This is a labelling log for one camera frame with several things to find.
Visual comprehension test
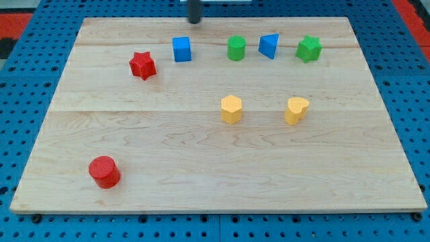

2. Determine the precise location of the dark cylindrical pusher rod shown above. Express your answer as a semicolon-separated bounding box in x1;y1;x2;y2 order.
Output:
187;0;202;24

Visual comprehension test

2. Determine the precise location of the light wooden board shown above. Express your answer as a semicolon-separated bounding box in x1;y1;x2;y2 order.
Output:
10;17;427;214

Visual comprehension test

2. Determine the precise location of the yellow hexagon block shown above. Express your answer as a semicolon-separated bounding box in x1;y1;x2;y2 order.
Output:
221;95;243;124

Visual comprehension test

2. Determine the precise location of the green star block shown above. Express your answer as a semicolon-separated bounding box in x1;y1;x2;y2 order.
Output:
296;35;323;63

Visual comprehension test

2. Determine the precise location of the yellow heart block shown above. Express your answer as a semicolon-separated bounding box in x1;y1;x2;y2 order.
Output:
284;97;310;125

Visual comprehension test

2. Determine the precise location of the green cylinder block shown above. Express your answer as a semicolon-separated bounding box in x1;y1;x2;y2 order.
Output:
227;36;246;61

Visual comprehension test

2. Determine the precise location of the red cylinder block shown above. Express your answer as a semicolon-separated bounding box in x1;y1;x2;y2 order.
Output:
88;156;121;189

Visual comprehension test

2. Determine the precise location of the blue triangle block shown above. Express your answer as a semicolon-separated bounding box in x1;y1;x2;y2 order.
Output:
258;33;280;59

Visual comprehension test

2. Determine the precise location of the blue cube block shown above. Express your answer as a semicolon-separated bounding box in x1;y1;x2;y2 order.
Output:
172;36;191;63

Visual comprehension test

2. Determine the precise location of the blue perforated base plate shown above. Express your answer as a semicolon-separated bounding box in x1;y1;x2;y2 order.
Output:
1;1;429;241

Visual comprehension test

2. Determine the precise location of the red star block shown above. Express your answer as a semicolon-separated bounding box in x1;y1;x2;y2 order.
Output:
129;52;157;81

